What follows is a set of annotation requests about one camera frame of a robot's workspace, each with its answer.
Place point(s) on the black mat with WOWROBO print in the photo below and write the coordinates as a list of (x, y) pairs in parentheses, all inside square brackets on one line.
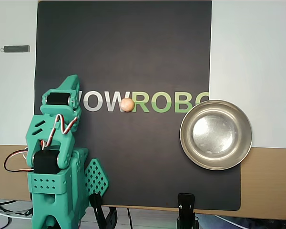
[(133, 47)]

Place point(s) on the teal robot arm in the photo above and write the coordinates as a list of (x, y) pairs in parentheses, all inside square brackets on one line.
[(52, 190)]

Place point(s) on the metal bowl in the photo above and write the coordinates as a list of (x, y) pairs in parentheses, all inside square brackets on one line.
[(215, 133)]

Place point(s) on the teal gripper with servo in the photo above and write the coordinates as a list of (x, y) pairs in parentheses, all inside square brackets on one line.
[(57, 100)]

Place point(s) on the orange wooden ball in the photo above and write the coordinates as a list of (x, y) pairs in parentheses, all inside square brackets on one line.
[(127, 105)]

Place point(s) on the white paper sheet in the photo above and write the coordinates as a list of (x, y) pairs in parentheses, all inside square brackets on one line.
[(252, 71)]

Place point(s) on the small black USB stick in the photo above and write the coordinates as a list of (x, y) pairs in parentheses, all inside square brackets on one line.
[(15, 48)]

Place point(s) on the black spring camera stand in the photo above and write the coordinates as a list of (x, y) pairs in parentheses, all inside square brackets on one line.
[(186, 202)]

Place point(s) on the black table clamp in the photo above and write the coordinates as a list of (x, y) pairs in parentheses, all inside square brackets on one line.
[(96, 205)]

